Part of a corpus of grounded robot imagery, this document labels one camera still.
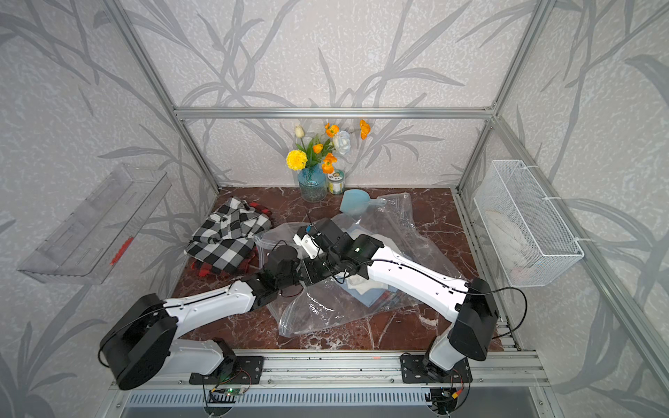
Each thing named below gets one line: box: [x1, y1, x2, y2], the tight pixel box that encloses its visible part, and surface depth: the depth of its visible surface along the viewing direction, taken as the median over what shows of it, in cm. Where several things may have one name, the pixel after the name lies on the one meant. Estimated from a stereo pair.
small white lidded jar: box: [326, 169, 345, 196], surface depth 118 cm
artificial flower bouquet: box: [285, 119, 372, 175], surface depth 93 cm
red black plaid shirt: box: [190, 202, 274, 278], surface depth 93 cm
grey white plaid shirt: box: [183, 195, 273, 272], surface depth 95 cm
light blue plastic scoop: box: [339, 188, 387, 218], surface depth 118 cm
